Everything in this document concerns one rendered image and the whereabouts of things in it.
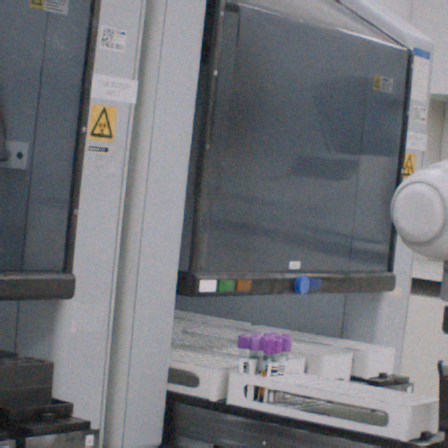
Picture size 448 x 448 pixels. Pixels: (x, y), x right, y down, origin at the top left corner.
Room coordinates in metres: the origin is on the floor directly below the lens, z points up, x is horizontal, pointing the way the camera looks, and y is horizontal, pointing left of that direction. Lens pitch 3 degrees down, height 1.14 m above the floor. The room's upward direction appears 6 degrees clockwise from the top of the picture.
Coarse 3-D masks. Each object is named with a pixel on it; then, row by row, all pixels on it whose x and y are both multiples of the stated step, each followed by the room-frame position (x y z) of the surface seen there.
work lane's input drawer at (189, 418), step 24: (168, 408) 1.94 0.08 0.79; (192, 408) 1.91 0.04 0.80; (216, 408) 1.90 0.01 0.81; (240, 408) 1.88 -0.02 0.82; (168, 432) 1.93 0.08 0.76; (192, 432) 1.91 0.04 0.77; (216, 432) 1.89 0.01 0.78; (240, 432) 1.86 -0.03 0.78; (264, 432) 1.84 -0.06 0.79; (288, 432) 1.82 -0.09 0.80; (312, 432) 1.80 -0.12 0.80; (336, 432) 1.79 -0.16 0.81; (360, 432) 1.77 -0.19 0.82
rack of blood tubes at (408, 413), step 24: (240, 384) 1.89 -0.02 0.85; (264, 384) 1.86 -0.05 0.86; (288, 384) 1.84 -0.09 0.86; (312, 384) 1.85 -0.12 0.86; (336, 384) 1.87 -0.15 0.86; (360, 384) 1.89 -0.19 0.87; (264, 408) 1.86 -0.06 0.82; (288, 408) 1.84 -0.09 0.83; (312, 408) 1.87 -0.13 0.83; (336, 408) 1.91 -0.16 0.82; (384, 408) 1.75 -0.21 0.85; (408, 408) 1.74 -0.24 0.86; (432, 408) 1.79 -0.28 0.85; (384, 432) 1.75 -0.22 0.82; (408, 432) 1.74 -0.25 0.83; (432, 432) 1.80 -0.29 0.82
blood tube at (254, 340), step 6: (252, 336) 1.89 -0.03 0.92; (252, 342) 1.88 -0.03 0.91; (258, 342) 1.88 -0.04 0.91; (252, 348) 1.88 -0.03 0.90; (258, 348) 1.89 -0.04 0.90; (252, 354) 1.88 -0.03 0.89; (252, 360) 1.88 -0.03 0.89; (252, 366) 1.88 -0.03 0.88; (252, 372) 1.88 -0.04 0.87; (252, 390) 1.88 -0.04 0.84; (246, 396) 1.89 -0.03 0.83; (252, 396) 1.88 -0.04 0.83
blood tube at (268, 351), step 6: (270, 342) 1.87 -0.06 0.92; (264, 348) 1.87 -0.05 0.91; (270, 348) 1.87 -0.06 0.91; (264, 354) 1.87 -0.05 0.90; (270, 354) 1.87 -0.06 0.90; (264, 360) 1.87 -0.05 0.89; (270, 360) 1.87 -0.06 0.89; (264, 366) 1.87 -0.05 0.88; (270, 366) 1.87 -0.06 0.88; (264, 372) 1.87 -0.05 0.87; (270, 372) 1.88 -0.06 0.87; (264, 390) 1.87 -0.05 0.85; (258, 396) 1.88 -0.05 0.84; (264, 396) 1.87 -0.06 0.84; (264, 402) 1.87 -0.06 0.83
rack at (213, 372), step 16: (176, 352) 2.03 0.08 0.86; (192, 352) 2.06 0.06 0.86; (176, 368) 1.95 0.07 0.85; (192, 368) 1.94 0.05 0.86; (208, 368) 1.92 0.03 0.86; (224, 368) 1.93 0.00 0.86; (176, 384) 2.07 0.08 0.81; (192, 384) 2.06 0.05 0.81; (208, 384) 1.92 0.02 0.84; (224, 384) 1.93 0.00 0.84
